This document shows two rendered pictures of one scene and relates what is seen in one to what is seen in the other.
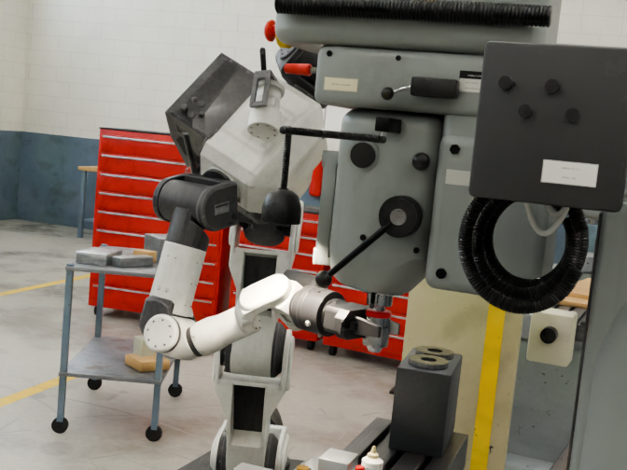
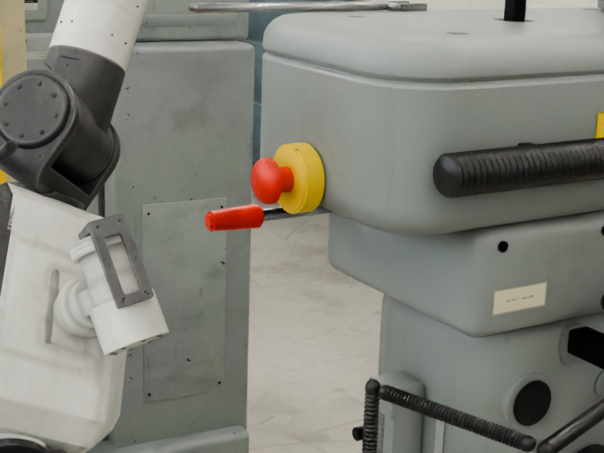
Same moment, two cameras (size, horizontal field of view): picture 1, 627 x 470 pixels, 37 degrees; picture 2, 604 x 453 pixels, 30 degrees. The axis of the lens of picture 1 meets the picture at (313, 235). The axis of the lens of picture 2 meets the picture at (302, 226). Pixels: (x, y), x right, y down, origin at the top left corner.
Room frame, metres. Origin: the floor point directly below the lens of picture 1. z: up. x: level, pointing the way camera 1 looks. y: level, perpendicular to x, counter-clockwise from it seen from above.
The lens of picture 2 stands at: (1.14, 0.81, 1.98)
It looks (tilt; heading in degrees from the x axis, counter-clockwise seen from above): 15 degrees down; 309
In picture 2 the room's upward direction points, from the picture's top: 2 degrees clockwise
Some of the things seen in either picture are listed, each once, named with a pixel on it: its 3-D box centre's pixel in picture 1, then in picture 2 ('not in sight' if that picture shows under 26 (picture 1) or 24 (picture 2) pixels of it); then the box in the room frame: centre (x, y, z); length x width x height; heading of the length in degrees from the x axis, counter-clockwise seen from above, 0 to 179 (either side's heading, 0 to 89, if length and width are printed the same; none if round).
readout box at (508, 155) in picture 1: (553, 126); not in sight; (1.26, -0.31, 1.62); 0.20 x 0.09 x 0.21; 71
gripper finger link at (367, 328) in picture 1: (366, 328); not in sight; (1.65, -0.11, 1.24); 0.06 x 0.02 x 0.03; 49
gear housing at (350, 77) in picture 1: (424, 86); (528, 231); (1.66, -0.17, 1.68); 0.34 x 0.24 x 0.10; 71
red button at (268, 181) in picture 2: (273, 31); (273, 180); (1.75, 0.11, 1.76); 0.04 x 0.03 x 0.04; 161
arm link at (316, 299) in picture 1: (339, 317); not in sight; (1.73, -0.06, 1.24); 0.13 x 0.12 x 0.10; 139
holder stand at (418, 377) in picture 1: (426, 396); not in sight; (2.08, -0.29, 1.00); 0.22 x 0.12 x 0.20; 165
